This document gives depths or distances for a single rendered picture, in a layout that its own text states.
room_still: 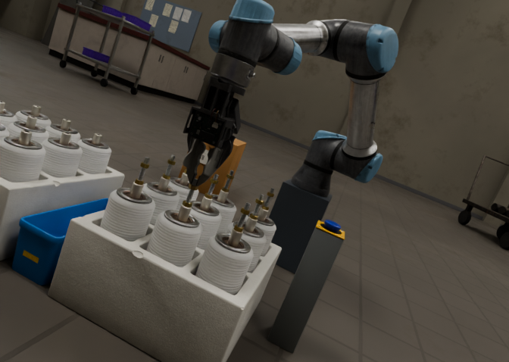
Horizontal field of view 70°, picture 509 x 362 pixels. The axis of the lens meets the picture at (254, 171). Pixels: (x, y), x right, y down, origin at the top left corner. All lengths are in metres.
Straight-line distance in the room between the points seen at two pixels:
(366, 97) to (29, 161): 0.89
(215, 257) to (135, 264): 0.15
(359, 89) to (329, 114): 7.41
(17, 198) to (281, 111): 8.00
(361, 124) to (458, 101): 7.58
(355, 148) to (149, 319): 0.82
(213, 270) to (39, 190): 0.46
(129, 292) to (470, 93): 8.40
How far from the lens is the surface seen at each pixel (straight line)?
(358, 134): 1.21
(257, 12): 0.69
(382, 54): 1.06
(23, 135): 0.97
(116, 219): 0.79
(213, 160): 0.72
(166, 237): 0.74
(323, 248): 0.87
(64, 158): 1.03
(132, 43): 7.18
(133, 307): 0.79
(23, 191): 0.94
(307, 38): 1.03
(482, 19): 9.14
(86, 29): 7.84
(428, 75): 8.71
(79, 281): 0.84
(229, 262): 0.71
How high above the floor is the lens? 0.52
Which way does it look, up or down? 10 degrees down
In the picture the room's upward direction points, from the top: 21 degrees clockwise
